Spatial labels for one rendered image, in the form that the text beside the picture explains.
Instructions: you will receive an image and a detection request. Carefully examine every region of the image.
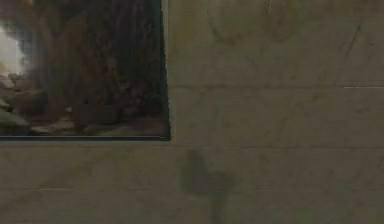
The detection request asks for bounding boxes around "dark framed wall painting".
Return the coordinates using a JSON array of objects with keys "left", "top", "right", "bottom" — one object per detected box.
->
[{"left": 0, "top": 0, "right": 172, "bottom": 142}]

